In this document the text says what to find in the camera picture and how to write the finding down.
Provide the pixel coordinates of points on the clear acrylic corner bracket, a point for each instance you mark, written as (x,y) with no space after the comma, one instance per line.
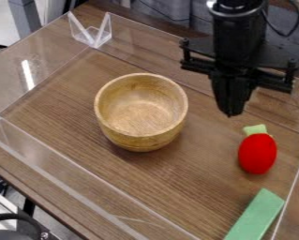
(93,36)

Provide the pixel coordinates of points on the black device bottom left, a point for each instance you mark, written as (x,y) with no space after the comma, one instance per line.
(29,230)

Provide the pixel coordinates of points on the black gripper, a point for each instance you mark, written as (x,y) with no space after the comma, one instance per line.
(238,60)

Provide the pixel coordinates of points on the wooden bowl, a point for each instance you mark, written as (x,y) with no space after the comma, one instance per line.
(141,110)

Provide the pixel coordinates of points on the green rectangular block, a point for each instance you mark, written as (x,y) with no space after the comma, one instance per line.
(257,218)

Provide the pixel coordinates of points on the grey post top left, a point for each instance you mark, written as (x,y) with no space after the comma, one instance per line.
(26,16)

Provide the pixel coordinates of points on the clear acrylic enclosure wall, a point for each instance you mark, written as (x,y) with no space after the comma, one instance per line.
(183,192)

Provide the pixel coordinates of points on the red plush fruit green top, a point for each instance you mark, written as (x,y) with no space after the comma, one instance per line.
(258,150)

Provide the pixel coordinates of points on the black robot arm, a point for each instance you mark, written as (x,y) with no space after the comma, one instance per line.
(241,6)

